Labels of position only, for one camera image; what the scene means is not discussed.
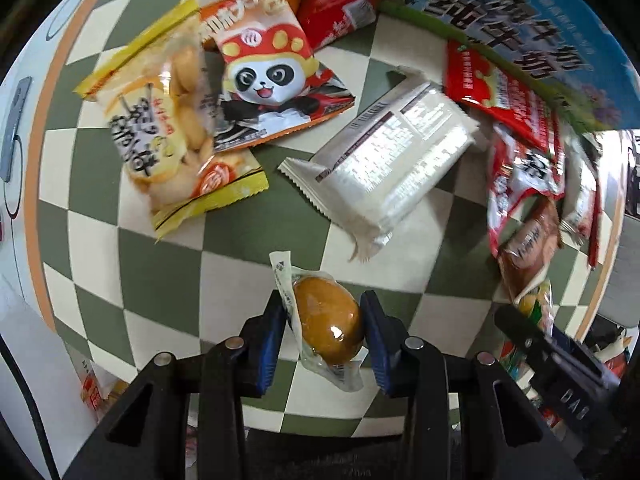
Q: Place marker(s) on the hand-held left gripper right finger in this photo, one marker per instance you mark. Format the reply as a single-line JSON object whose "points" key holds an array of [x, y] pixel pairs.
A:
{"points": [[376, 347]]}

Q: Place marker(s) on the orange packet under table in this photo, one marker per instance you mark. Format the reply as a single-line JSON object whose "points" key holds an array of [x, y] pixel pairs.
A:
{"points": [[95, 390]]}

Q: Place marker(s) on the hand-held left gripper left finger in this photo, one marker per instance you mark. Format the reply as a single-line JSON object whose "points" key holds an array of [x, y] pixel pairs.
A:
{"points": [[272, 342]]}

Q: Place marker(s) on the narrow red white packet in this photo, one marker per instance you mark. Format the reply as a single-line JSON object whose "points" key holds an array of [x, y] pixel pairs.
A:
{"points": [[582, 200]]}

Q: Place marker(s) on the green white checkered tablecloth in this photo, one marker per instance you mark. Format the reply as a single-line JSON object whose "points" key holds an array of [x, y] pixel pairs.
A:
{"points": [[150, 280]]}

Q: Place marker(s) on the brown snack packet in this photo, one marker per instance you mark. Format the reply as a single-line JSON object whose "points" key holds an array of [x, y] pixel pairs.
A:
{"points": [[530, 250]]}

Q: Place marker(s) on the cardboard box blue print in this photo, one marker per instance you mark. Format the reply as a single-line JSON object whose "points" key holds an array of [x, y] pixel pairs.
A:
{"points": [[500, 0]]}

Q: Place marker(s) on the red flat snack packet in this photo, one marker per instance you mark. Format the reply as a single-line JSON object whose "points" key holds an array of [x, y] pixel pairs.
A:
{"points": [[500, 95]]}

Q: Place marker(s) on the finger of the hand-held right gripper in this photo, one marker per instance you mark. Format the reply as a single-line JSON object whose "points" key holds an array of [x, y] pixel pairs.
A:
{"points": [[520, 330], [585, 362]]}

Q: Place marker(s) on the yellow clear snack packet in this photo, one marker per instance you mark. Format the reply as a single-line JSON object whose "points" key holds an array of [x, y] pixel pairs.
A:
{"points": [[150, 125]]}

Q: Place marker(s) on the brown braised egg packet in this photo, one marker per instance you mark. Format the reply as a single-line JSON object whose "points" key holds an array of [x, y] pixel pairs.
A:
{"points": [[327, 322]]}

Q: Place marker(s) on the red white snack packet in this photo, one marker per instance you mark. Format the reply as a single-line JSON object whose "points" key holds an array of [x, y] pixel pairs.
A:
{"points": [[520, 180]]}

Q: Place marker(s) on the white goose toy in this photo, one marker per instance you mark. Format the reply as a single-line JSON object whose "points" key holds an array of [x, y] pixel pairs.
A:
{"points": [[617, 347]]}

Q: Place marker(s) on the panda print snack packet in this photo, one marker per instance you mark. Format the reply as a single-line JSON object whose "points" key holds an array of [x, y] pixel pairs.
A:
{"points": [[265, 77]]}

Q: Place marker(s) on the small red snack packet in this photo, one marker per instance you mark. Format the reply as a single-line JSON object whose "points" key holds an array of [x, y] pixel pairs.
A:
{"points": [[335, 7]]}

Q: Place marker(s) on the grey flat device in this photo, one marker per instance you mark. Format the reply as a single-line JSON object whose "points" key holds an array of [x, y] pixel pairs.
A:
{"points": [[14, 130]]}

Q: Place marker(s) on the white foil snack packet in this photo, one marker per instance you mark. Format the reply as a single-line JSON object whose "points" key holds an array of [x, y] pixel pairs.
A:
{"points": [[390, 160]]}

